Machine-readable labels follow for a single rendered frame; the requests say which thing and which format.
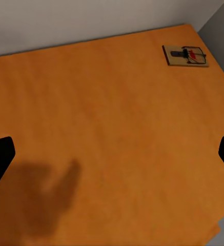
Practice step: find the cabinet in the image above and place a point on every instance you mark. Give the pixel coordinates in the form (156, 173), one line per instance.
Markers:
(113, 147)

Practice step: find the mousetrap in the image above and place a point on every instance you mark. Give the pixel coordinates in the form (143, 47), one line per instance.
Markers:
(185, 56)

